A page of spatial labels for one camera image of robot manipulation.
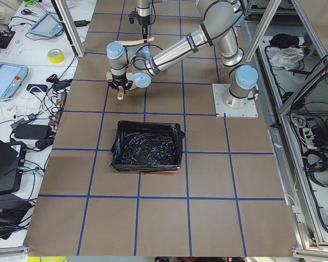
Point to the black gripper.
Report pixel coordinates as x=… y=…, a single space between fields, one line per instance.
x=144 y=22
x=118 y=79

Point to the beige hand brush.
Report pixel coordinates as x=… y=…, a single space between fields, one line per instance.
x=135 y=42

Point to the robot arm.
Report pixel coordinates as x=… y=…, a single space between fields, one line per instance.
x=148 y=6
x=132 y=65

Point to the black lined trash bin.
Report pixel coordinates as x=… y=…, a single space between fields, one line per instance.
x=147 y=147

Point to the yellow tape roll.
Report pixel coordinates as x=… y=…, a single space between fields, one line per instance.
x=56 y=56

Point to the blue teach pendant far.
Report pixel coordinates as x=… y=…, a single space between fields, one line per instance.
x=47 y=26

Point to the blue teach pendant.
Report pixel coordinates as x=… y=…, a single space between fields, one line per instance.
x=47 y=26
x=11 y=78

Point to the black power adapter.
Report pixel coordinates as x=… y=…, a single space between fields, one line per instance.
x=32 y=131

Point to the blue teach pendant near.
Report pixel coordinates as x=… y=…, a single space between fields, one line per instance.
x=11 y=78

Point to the black laptop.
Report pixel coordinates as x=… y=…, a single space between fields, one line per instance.
x=12 y=157

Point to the white crumpled cloth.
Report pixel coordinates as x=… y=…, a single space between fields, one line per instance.
x=288 y=58

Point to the aluminium frame post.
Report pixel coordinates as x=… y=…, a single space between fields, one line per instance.
x=63 y=13

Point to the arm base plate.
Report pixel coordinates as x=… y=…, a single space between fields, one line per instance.
x=227 y=105

